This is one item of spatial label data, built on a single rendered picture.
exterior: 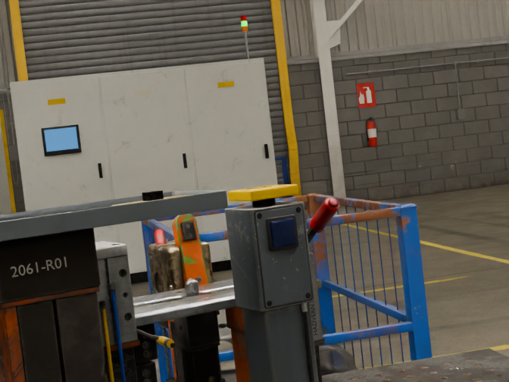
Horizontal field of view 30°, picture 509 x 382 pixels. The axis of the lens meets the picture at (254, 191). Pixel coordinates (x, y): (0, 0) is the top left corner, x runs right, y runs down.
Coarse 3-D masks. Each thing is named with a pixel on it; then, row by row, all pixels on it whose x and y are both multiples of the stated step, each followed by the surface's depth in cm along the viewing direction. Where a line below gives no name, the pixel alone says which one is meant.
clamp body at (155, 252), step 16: (160, 256) 155; (176, 256) 152; (208, 256) 154; (160, 272) 156; (176, 272) 152; (208, 272) 154; (160, 288) 158; (176, 288) 152; (176, 352) 156; (176, 368) 156
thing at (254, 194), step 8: (288, 184) 106; (232, 192) 106; (240, 192) 104; (248, 192) 103; (256, 192) 102; (264, 192) 103; (272, 192) 103; (280, 192) 104; (288, 192) 104; (296, 192) 105; (232, 200) 107; (240, 200) 105; (248, 200) 103; (256, 200) 103; (264, 200) 105; (272, 200) 105
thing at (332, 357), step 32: (160, 224) 351; (416, 224) 310; (320, 256) 422; (416, 256) 310; (320, 288) 423; (384, 288) 346; (416, 288) 311; (224, 320) 357; (416, 320) 311; (160, 352) 408; (224, 352) 298; (320, 352) 319; (416, 352) 311
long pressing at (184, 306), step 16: (208, 288) 143; (224, 288) 143; (144, 304) 137; (160, 304) 133; (176, 304) 132; (192, 304) 129; (208, 304) 130; (224, 304) 131; (144, 320) 125; (160, 320) 126
